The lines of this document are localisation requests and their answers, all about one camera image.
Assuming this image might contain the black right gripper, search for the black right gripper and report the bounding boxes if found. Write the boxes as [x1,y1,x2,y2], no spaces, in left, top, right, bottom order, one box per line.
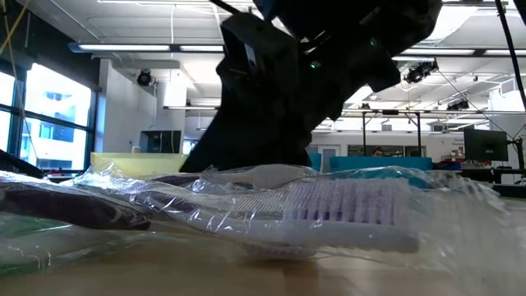
[179,40,402,173]

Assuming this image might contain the white toothbrush purple bristles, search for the white toothbrush purple bristles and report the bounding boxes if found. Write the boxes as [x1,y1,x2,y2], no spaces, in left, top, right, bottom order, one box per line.
[73,164,510,266]

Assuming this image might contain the dark purple toothbrush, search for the dark purple toothbrush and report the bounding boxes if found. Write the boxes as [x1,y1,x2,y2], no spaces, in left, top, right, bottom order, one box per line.
[0,180,153,232]

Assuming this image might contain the green toothbrush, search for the green toothbrush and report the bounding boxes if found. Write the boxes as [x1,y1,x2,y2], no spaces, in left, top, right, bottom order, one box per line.
[0,213,145,277]

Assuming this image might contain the small teal plastic bin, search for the small teal plastic bin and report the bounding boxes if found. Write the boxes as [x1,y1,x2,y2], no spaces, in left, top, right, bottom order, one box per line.
[307,151,322,172]

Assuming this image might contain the thin hanging light strip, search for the thin hanging light strip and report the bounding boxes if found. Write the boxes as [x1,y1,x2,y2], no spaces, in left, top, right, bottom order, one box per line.
[163,104,526,117]

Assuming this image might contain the black monitor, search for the black monitor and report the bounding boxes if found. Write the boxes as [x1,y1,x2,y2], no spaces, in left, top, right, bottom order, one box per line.
[138,129,183,155]
[463,127,510,163]

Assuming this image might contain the yellow plastic bin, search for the yellow plastic bin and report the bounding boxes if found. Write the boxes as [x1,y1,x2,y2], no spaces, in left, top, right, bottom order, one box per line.
[90,151,190,178]

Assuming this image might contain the large teal-blue plastic bin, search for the large teal-blue plastic bin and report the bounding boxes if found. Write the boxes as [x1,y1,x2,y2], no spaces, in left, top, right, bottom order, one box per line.
[328,155,433,172]

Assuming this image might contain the long ceiling light bar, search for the long ceiling light bar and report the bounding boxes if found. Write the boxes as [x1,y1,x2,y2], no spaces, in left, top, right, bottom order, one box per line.
[67,41,526,58]

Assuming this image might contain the blue background crate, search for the blue background crate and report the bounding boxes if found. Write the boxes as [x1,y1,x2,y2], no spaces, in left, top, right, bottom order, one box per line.
[433,160,464,172]

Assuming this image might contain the black background desk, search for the black background desk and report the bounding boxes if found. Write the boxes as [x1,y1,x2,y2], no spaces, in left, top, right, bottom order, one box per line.
[451,166,526,185]

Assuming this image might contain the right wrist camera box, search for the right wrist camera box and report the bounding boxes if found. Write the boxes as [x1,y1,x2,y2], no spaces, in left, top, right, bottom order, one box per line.
[219,12,299,90]

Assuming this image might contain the large glass window wall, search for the large glass window wall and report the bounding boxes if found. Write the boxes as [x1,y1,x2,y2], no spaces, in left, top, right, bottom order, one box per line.
[0,61,98,169]

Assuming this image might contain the yellow hanging cable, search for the yellow hanging cable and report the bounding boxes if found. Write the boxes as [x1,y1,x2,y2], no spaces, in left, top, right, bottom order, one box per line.
[0,0,30,57]

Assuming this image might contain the black right camera cable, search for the black right camera cable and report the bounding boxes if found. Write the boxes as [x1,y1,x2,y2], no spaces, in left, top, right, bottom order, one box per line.
[495,0,526,112]

